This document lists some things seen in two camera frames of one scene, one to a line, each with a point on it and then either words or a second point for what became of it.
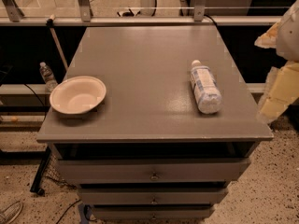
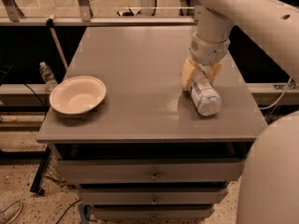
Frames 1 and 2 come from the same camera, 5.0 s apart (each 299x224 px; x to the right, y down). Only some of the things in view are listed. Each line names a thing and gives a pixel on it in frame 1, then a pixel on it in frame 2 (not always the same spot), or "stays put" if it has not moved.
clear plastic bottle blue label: (206, 90) stays put
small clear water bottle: (48, 76) stays put
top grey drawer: (154, 171) stays put
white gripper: (289, 36) → (209, 52)
